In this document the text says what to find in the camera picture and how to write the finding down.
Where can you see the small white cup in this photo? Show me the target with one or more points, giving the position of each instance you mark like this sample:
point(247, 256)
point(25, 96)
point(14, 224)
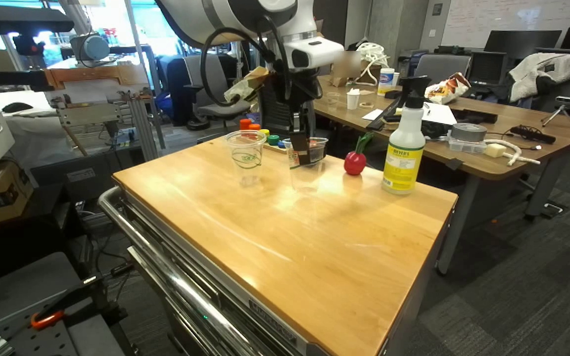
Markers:
point(352, 100)

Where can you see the grey round container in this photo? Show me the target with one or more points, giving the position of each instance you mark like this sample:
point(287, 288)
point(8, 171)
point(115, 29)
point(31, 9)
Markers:
point(467, 135)

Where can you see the yellow toy cylinder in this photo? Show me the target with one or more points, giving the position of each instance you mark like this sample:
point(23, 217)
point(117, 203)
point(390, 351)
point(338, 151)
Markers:
point(263, 133)

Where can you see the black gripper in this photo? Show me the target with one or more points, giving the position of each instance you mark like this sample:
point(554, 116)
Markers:
point(301, 92)

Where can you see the light jacket on chair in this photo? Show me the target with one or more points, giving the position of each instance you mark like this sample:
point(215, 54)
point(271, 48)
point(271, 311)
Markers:
point(542, 70)

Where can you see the blue toy cylinder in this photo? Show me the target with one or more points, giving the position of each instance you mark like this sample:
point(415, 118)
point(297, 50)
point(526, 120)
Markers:
point(279, 143)

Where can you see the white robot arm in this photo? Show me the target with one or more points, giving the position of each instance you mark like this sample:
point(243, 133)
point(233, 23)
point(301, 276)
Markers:
point(231, 13)

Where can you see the blue office chair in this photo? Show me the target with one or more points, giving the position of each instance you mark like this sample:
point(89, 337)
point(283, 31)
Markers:
point(186, 86)

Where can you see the orange toy cylinder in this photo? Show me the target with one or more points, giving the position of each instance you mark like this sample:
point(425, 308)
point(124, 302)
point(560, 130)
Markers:
point(255, 128)

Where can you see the white paper sheet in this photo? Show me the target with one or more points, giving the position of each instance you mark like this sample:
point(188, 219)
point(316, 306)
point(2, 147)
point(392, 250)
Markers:
point(439, 114)

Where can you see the black perforated breadboard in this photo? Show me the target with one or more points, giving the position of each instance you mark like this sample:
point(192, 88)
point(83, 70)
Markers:
point(53, 343)

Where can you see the white bottle blue label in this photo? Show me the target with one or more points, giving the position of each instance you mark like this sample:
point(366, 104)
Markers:
point(386, 82)

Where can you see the green toy cylinder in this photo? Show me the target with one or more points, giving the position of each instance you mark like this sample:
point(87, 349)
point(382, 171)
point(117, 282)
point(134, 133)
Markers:
point(271, 139)

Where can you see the clear plastic cup green line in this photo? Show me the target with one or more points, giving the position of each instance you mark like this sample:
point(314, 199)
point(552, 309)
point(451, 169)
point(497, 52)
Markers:
point(320, 151)
point(245, 159)
point(307, 183)

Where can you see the steel tool cart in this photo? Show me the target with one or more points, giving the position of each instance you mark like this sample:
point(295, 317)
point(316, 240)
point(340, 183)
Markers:
point(186, 290)

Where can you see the red toy cherry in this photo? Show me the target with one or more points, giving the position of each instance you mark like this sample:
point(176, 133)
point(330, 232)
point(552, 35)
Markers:
point(354, 163)

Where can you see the red toy cylinder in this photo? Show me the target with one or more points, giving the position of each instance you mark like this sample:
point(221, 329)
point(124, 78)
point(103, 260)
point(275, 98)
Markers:
point(245, 124)

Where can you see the orange clamp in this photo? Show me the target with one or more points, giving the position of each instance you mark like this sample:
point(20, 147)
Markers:
point(43, 321)

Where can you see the black flat device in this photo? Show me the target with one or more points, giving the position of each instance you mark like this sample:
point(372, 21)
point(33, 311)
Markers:
point(475, 116)

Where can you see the black remote control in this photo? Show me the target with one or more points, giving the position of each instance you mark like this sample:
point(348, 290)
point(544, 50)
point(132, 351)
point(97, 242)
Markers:
point(532, 133)

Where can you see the grey round device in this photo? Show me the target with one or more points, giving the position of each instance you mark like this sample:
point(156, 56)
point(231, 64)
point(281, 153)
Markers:
point(89, 48)

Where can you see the colourful snack bag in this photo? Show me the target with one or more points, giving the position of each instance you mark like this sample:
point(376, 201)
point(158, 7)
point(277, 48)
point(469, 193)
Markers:
point(449, 88)

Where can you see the wooden board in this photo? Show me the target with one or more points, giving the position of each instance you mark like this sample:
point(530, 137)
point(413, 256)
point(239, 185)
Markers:
point(93, 74)

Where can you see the yellow label spray bottle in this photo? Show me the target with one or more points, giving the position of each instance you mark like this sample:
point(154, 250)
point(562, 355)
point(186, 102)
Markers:
point(403, 165)

